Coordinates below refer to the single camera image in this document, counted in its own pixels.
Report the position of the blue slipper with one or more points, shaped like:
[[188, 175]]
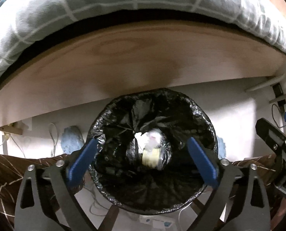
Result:
[[71, 140]]

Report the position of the yellow plastic food tub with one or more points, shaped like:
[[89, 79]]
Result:
[[153, 158]]

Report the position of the grey checked bed sheet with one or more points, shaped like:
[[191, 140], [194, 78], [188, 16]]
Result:
[[23, 22]]

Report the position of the black-lined trash bin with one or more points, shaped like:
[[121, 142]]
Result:
[[159, 118]]

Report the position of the wooden bed frame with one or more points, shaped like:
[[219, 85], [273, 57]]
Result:
[[132, 58]]

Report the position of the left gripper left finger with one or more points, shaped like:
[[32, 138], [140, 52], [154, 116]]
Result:
[[32, 211]]

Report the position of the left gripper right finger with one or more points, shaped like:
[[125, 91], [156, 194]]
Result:
[[250, 211]]

